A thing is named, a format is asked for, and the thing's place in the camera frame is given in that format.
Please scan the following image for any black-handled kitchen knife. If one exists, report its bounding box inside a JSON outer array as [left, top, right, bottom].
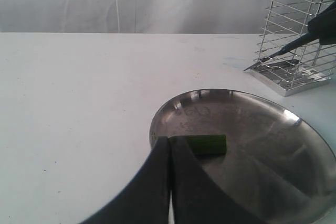
[[244, 32, 321, 71]]

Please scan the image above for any round stainless steel plate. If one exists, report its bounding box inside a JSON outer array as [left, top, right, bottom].
[[149, 89, 335, 223]]

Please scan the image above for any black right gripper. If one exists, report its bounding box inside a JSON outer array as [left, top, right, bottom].
[[308, 1, 335, 45]]

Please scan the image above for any chrome wire utensil holder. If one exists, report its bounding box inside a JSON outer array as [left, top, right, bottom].
[[249, 0, 335, 97]]

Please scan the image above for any green chili pepper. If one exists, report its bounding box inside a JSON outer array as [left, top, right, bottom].
[[170, 134, 227, 156]]

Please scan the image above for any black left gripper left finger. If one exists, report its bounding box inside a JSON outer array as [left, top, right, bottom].
[[83, 137, 171, 223]]

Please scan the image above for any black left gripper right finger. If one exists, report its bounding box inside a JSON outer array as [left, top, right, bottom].
[[170, 140, 251, 223]]

